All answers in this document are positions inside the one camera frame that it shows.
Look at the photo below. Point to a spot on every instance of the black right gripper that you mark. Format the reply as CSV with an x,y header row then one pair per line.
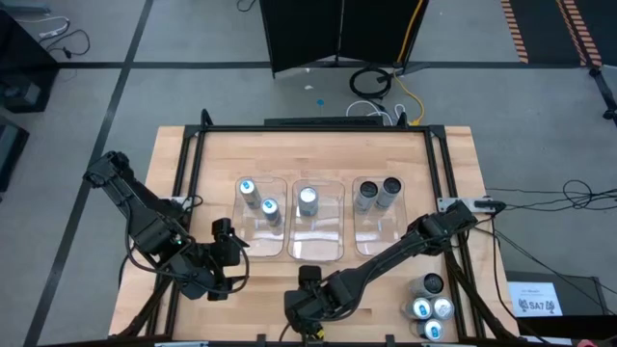
x,y
308,308

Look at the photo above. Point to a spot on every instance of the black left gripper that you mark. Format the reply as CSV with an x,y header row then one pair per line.
x,y
222,258

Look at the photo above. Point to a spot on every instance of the clear plastic bin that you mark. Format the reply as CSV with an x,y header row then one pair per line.
x,y
315,246
381,238
260,241

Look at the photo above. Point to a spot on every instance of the white Celsius can black top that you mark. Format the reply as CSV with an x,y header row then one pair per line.
x,y
391,185
431,283
368,189

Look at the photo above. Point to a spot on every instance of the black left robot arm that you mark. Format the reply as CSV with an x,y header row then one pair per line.
x,y
144,217

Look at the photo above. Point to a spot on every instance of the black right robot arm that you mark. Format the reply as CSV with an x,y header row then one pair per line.
x,y
385,255

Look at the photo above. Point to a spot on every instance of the long black box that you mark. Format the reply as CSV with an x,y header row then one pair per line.
x,y
323,120

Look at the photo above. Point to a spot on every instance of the white SA7 label sign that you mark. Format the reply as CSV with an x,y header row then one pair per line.
x,y
535,291

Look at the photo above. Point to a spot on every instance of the dark equipment case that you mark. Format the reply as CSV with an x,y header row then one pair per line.
x,y
12,154

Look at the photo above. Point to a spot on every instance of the black folding partition panel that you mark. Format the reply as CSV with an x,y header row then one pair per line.
x,y
308,34

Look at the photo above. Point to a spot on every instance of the black cabinet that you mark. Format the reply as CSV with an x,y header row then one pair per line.
x,y
24,72

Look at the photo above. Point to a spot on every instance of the black stand leg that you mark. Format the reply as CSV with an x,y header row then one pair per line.
x,y
604,94

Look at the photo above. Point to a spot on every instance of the black orange striped floor mat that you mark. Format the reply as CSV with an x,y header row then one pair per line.
x,y
544,29

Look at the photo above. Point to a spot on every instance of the black aluminium table frame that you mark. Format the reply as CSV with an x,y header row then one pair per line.
x,y
313,129

